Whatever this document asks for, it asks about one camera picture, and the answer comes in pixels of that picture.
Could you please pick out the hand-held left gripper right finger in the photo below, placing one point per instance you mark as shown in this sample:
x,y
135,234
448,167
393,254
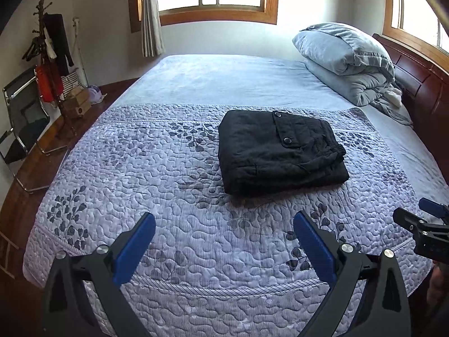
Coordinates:
x,y
314,245

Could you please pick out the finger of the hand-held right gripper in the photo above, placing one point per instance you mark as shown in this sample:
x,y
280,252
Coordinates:
x,y
408,219
433,207

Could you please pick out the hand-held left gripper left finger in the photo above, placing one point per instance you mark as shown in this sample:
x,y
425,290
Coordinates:
x,y
135,249

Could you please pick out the black pants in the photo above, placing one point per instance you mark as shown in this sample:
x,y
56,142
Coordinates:
x,y
266,147

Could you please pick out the lilac quilted bedspread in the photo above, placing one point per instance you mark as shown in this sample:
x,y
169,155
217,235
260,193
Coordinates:
x,y
158,168

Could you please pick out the crumpled grey cloth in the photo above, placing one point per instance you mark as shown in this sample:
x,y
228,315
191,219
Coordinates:
x,y
396,114

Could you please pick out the white cloth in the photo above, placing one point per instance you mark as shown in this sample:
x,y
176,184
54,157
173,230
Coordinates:
x,y
393,96

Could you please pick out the dark wooden headboard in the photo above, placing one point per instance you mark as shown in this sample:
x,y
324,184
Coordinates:
x,y
421,77

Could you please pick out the brown cardboard box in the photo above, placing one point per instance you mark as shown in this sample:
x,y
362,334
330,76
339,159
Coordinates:
x,y
77,107

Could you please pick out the white plastic bag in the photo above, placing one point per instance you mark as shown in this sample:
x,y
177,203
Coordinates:
x,y
96,94

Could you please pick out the black metal chair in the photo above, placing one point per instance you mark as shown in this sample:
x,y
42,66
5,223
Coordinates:
x,y
21,112

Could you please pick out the folded grey duvet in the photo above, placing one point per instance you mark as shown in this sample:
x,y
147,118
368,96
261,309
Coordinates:
x,y
336,52

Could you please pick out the grey fitted bed sheet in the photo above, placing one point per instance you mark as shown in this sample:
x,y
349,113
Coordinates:
x,y
228,80

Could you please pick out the red hanging garment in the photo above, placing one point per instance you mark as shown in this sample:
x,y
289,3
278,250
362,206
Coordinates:
x,y
47,84

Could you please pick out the wooden-framed window above headboard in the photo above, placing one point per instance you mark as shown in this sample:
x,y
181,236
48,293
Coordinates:
x,y
421,14

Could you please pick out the black hanging garment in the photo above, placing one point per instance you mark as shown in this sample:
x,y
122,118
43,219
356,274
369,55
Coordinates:
x,y
58,42

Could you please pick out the grey curtain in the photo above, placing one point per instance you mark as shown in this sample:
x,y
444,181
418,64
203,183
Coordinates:
x,y
151,24

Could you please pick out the wooden coat rack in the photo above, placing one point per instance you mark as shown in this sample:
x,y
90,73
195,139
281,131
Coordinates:
x,y
41,10

